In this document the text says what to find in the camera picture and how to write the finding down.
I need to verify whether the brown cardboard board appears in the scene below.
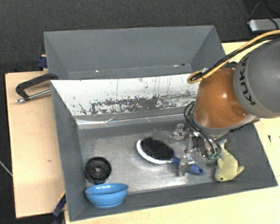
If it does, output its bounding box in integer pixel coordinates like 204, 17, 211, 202
2, 68, 68, 219

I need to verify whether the black ribbed round wheel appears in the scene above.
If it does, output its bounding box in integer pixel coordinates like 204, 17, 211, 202
83, 155, 113, 186

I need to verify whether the blue bowl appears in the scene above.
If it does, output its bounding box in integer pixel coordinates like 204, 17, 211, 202
84, 181, 131, 210

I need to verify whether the blue and white hairbrush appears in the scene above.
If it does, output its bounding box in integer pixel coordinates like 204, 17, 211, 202
135, 131, 205, 182

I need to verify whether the yellow-green toy dolphin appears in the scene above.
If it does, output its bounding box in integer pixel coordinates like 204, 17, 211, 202
211, 137, 246, 183

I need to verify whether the grey metal bin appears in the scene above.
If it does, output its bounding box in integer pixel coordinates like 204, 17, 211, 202
43, 10, 280, 223

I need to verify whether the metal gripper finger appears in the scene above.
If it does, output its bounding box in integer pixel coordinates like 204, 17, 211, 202
176, 153, 199, 177
168, 123, 191, 143

